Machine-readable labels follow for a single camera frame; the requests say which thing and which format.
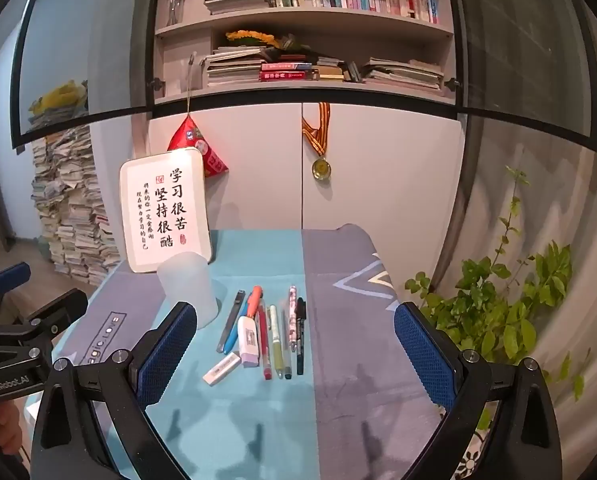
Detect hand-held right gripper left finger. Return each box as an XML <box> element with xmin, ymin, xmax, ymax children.
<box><xmin>31</xmin><ymin>301</ymin><xmax>199</xmax><ymax>480</ymax></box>

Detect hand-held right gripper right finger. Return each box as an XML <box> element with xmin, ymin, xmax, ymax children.
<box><xmin>394</xmin><ymin>301</ymin><xmax>564</xmax><ymax>480</ymax></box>

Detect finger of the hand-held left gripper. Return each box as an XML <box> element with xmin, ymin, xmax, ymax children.
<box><xmin>0</xmin><ymin>261</ymin><xmax>32</xmax><ymax>321</ymax></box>
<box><xmin>8</xmin><ymin>289</ymin><xmax>89</xmax><ymax>356</ymax></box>

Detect white eraser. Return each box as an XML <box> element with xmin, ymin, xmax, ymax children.
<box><xmin>202</xmin><ymin>351</ymin><xmax>242</xmax><ymax>387</ymax></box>

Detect blue pen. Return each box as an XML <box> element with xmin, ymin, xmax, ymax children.
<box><xmin>223</xmin><ymin>300</ymin><xmax>252</xmax><ymax>354</ymax></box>

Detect grey pen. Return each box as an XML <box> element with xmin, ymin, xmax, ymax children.
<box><xmin>216</xmin><ymin>290</ymin><xmax>246</xmax><ymax>354</ymax></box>

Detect translucent plastic cup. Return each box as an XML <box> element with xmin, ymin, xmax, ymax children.
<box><xmin>157</xmin><ymin>252</ymin><xmax>218</xmax><ymax>331</ymax></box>

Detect white purple correction tape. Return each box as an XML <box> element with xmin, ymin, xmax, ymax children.
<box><xmin>237</xmin><ymin>316</ymin><xmax>260</xmax><ymax>367</ymax></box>

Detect red pen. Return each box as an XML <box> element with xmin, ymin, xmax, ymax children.
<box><xmin>257</xmin><ymin>305</ymin><xmax>274</xmax><ymax>381</ymax></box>

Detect orange pen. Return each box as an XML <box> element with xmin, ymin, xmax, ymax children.
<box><xmin>246</xmin><ymin>285</ymin><xmax>264</xmax><ymax>319</ymax></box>

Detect green pen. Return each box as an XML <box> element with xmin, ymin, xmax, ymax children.
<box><xmin>269</xmin><ymin>304</ymin><xmax>285</xmax><ymax>380</ymax></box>

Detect clear white-capped pen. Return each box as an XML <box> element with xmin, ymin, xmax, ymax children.
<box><xmin>281</xmin><ymin>310</ymin><xmax>293</xmax><ymax>380</ymax></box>

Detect black pen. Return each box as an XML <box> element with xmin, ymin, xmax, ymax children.
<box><xmin>295</xmin><ymin>297</ymin><xmax>307</xmax><ymax>376</ymax></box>

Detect pink patterned pen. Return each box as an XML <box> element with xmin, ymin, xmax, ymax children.
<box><xmin>287</xmin><ymin>285</ymin><xmax>299</xmax><ymax>352</ymax></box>

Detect green potted plant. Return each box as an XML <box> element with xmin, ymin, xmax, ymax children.
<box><xmin>404</xmin><ymin>165</ymin><xmax>591</xmax><ymax>401</ymax></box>

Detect tall pile of papers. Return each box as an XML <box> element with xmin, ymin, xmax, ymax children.
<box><xmin>28</xmin><ymin>122</ymin><xmax>124</xmax><ymax>286</ymax></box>

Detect white floral flower pot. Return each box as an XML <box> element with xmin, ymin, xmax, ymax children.
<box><xmin>448</xmin><ymin>410</ymin><xmax>504</xmax><ymax>480</ymax></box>

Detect framed calligraphy sign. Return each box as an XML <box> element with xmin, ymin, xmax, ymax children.
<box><xmin>119</xmin><ymin>148</ymin><xmax>214</xmax><ymax>274</ymax></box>

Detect yellow plastic bag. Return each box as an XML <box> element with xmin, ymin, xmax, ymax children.
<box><xmin>28</xmin><ymin>80</ymin><xmax>89</xmax><ymax>116</ymax></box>

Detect gold medal with striped ribbon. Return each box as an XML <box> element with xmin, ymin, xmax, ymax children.
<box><xmin>301</xmin><ymin>102</ymin><xmax>333</xmax><ymax>182</ymax></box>

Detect red triangular hanging pouch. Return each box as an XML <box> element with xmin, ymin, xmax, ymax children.
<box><xmin>167</xmin><ymin>52</ymin><xmax>229</xmax><ymax>177</ymax></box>

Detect black-framed glass cabinet door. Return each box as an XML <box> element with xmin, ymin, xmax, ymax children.
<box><xmin>445</xmin><ymin>0</ymin><xmax>597</xmax><ymax>153</ymax></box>
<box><xmin>11</xmin><ymin>0</ymin><xmax>164</xmax><ymax>153</ymax></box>

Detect stack of grey booklets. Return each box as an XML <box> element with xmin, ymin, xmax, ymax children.
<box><xmin>363</xmin><ymin>57</ymin><xmax>446</xmax><ymax>92</ymax></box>

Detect stack of worn workbooks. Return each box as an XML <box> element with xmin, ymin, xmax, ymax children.
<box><xmin>201</xmin><ymin>47</ymin><xmax>269</xmax><ymax>88</ymax></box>

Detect stack of dark books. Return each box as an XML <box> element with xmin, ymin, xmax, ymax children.
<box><xmin>315</xmin><ymin>55</ymin><xmax>361</xmax><ymax>83</ymax></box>

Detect yellow artificial flowers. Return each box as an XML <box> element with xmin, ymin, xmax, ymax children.
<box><xmin>226</xmin><ymin>30</ymin><xmax>276</xmax><ymax>47</ymax></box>

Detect stack of grey magazines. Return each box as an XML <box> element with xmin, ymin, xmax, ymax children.
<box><xmin>204</xmin><ymin>0</ymin><xmax>269</xmax><ymax>15</ymax></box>

